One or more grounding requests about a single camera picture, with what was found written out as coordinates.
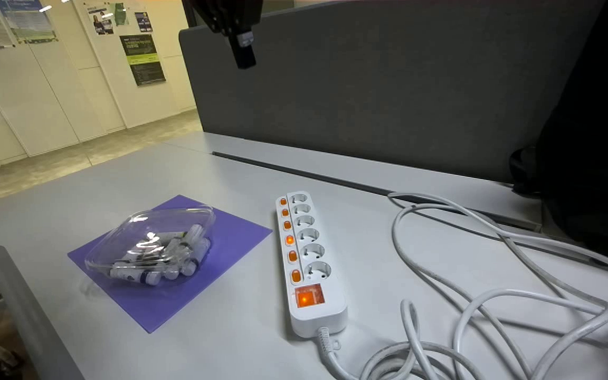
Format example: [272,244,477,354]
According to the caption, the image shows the black and green poster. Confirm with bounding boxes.
[119,34,167,87]

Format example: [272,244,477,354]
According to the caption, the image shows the small poster with photo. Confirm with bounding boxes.
[87,5,115,36]

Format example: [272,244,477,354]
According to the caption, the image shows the grey desk partition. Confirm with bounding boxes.
[179,0,608,183]

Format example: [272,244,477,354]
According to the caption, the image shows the purple mat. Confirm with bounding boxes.
[68,195,273,334]

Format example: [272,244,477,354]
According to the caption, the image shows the clear plastic bowl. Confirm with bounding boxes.
[84,205,216,288]

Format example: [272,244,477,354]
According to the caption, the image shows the heap of white tubes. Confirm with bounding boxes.
[109,224,212,286]

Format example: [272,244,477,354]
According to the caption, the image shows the white power strip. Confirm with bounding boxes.
[275,191,348,338]

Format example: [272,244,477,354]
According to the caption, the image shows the black bag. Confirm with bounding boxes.
[509,0,608,262]

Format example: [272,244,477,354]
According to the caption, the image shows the white wall cabinets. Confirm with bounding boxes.
[0,0,200,176]

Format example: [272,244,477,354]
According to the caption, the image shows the white cable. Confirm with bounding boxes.
[317,192,608,380]

